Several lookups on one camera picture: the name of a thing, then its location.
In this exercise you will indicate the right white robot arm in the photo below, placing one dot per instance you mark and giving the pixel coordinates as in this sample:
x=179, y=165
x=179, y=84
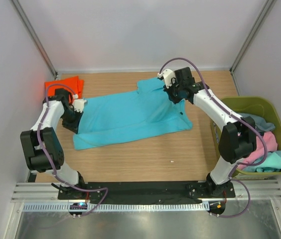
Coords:
x=237, y=140

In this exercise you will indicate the left controller board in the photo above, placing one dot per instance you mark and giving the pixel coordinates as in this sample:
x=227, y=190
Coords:
x=78, y=210

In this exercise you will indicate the turquoise blue t shirt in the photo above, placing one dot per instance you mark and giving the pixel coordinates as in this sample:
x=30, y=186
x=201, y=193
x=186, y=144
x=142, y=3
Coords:
x=130, y=116

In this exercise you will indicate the right controller board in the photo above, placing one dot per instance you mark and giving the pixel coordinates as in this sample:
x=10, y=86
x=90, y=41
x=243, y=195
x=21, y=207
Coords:
x=216, y=208

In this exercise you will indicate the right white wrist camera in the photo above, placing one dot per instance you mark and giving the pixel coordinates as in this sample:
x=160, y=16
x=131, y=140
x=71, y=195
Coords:
x=168, y=76

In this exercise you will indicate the green plastic bin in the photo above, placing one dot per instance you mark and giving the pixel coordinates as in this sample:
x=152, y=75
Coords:
x=263, y=108

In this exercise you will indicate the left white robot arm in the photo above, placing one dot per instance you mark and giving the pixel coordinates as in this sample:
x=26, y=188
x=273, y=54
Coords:
x=41, y=147

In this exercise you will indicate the light teal t shirt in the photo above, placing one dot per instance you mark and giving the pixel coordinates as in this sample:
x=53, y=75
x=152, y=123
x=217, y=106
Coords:
x=271, y=164

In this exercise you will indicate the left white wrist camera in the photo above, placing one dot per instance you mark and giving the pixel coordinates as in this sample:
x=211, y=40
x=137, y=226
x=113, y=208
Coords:
x=78, y=103

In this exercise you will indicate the controller board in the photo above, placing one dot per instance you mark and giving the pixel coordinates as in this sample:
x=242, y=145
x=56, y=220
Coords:
x=216, y=208
x=78, y=210

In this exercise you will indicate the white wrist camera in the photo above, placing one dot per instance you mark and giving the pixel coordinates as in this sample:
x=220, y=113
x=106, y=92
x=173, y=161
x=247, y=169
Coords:
x=168, y=76
x=78, y=103

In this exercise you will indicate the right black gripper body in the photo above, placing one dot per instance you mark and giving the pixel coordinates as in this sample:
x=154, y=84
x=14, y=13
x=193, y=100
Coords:
x=174, y=92

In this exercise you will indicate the aluminium frame rail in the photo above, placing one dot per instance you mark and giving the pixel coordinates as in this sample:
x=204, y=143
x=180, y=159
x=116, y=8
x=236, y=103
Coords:
x=44, y=192

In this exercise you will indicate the slotted cable duct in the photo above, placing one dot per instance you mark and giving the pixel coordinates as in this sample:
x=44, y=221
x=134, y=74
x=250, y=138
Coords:
x=104, y=208

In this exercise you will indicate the pink t shirt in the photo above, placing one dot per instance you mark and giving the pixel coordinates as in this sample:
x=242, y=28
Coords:
x=258, y=154

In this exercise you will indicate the folded orange t shirt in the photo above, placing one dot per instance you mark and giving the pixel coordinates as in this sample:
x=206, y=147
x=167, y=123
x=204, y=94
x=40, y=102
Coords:
x=73, y=84

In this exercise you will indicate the grey blue t shirt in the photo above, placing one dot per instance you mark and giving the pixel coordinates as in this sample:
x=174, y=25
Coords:
x=262, y=126

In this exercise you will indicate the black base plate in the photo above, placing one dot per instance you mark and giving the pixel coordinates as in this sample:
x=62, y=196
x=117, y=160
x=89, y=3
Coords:
x=146, y=193

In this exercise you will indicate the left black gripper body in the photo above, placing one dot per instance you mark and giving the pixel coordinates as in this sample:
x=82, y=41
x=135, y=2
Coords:
x=70, y=118

